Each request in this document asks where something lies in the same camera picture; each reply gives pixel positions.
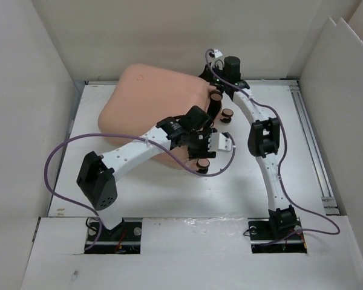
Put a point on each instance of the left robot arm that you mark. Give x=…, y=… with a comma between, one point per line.
x=99, y=174

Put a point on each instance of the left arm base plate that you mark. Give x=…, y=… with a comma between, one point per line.
x=101, y=242

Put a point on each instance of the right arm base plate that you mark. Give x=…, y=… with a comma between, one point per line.
x=264, y=241

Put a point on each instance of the pink suitcase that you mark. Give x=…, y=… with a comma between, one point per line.
x=146, y=95

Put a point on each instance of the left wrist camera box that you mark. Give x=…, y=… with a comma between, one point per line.
x=218, y=142

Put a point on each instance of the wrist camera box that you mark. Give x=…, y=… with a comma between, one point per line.
x=218, y=142
x=215, y=54

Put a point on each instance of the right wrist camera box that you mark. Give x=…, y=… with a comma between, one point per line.
x=215, y=54

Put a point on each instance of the aluminium rail frame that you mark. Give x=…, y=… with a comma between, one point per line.
x=327, y=196

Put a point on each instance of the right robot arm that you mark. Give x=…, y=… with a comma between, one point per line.
x=267, y=141

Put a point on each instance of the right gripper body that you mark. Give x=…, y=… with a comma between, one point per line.
x=209, y=77

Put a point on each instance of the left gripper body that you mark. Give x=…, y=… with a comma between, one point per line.
x=198, y=144

